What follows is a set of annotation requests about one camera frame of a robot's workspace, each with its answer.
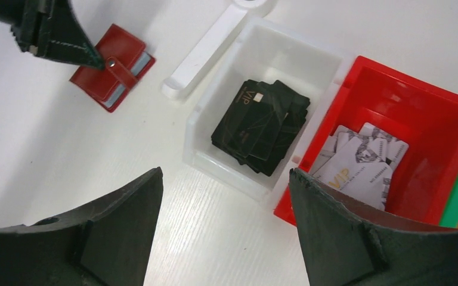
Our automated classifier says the metal pole stand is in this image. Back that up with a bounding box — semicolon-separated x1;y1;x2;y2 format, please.
160;0;277;101

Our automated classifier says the red leather card holder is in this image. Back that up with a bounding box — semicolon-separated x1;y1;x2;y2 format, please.
70;24;156;113

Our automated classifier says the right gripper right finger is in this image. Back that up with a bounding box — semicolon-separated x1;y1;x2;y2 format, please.
289;168;458;285

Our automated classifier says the red plastic bin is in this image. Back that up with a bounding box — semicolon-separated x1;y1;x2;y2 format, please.
273;55;458;228

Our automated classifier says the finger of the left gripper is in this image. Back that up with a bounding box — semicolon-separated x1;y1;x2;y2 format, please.
0;0;105;70

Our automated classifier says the black VIP cards stack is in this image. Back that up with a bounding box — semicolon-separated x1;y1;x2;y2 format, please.
211;79;311;176

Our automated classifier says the white plastic bin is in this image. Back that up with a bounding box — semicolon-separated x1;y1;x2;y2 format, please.
183;18;355;201

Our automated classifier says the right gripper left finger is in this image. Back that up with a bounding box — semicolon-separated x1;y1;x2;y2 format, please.
0;167;163;285

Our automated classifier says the white VIP cards stack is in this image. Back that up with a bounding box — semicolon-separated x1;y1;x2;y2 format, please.
310;122;409;210

